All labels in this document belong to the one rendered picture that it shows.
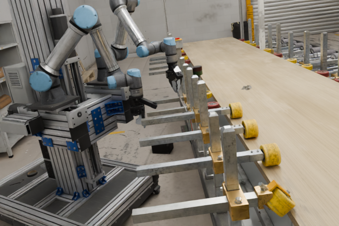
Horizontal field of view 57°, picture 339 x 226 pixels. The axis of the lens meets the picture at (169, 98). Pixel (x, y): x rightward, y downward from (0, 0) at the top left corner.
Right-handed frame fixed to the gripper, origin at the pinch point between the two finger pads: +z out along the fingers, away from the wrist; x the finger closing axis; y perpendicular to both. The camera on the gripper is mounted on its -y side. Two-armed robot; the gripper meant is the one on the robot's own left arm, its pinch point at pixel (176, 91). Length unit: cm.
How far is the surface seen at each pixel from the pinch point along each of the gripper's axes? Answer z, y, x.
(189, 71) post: -16.7, -22.3, -0.2
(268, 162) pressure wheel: 1, -105, 11
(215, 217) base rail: 25, -94, 29
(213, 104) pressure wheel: 4.2, -29.4, -10.5
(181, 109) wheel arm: 13.5, -0.2, -1.4
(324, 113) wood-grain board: 5, -79, -44
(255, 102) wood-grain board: 5, -43, -31
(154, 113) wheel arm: 13.4, 6.1, 15.8
